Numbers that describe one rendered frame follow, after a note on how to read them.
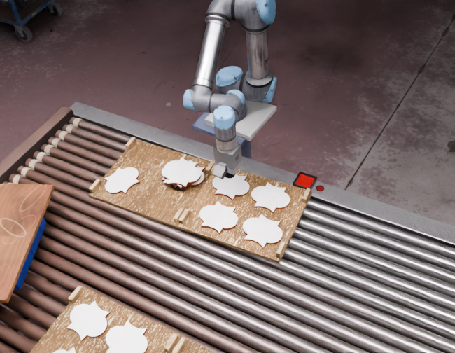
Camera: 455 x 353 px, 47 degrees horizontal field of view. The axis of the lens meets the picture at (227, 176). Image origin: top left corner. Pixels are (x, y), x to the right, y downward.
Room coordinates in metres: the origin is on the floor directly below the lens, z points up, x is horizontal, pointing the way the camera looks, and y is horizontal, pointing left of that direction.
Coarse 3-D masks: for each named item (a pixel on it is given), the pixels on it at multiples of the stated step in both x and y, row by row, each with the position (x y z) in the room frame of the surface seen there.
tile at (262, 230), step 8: (264, 216) 1.22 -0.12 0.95; (248, 224) 1.19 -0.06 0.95; (256, 224) 1.19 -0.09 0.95; (264, 224) 1.19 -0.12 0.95; (272, 224) 1.18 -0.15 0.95; (248, 232) 1.16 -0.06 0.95; (256, 232) 1.15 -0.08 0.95; (264, 232) 1.15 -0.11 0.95; (272, 232) 1.15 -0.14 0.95; (280, 232) 1.14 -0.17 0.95; (248, 240) 1.13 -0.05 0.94; (256, 240) 1.12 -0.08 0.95; (264, 240) 1.11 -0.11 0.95; (272, 240) 1.11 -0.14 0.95; (280, 240) 1.11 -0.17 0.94
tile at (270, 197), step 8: (256, 192) 1.35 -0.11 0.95; (264, 192) 1.34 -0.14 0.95; (272, 192) 1.34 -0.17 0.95; (280, 192) 1.33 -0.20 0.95; (256, 200) 1.30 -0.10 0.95; (264, 200) 1.30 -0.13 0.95; (272, 200) 1.29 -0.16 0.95; (280, 200) 1.29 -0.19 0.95; (288, 200) 1.29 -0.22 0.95; (264, 208) 1.27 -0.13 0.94; (272, 208) 1.26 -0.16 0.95; (280, 208) 1.26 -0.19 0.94
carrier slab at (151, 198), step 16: (144, 144) 1.70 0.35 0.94; (128, 160) 1.61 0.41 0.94; (144, 160) 1.60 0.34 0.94; (160, 160) 1.59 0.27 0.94; (192, 160) 1.57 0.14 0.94; (144, 176) 1.50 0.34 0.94; (160, 176) 1.49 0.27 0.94; (208, 176) 1.46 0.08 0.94; (96, 192) 1.45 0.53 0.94; (128, 192) 1.43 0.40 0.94; (144, 192) 1.42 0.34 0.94; (160, 192) 1.41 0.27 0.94; (176, 192) 1.40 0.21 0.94; (192, 192) 1.39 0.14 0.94; (128, 208) 1.34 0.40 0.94; (144, 208) 1.33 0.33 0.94; (160, 208) 1.32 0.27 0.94; (176, 208) 1.32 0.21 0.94; (176, 224) 1.24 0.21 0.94
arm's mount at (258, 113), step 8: (248, 104) 1.94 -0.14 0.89; (256, 104) 1.93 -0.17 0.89; (264, 104) 1.93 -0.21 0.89; (248, 112) 1.88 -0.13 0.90; (256, 112) 1.88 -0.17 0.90; (264, 112) 1.87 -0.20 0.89; (272, 112) 1.88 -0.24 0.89; (208, 120) 1.85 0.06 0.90; (248, 120) 1.82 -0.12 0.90; (256, 120) 1.82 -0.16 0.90; (264, 120) 1.81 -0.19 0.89; (240, 128) 1.77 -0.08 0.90; (248, 128) 1.77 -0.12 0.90; (256, 128) 1.76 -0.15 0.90; (240, 136) 1.75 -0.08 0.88; (248, 136) 1.72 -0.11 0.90
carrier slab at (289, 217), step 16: (256, 176) 1.44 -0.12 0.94; (208, 192) 1.38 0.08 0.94; (288, 192) 1.34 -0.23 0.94; (304, 192) 1.33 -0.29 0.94; (192, 208) 1.31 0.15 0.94; (240, 208) 1.28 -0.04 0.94; (256, 208) 1.27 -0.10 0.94; (288, 208) 1.26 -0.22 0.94; (304, 208) 1.26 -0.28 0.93; (192, 224) 1.23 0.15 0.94; (240, 224) 1.21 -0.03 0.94; (288, 224) 1.18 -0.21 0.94; (224, 240) 1.14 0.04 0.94; (240, 240) 1.13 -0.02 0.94; (288, 240) 1.11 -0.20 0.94; (272, 256) 1.05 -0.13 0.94
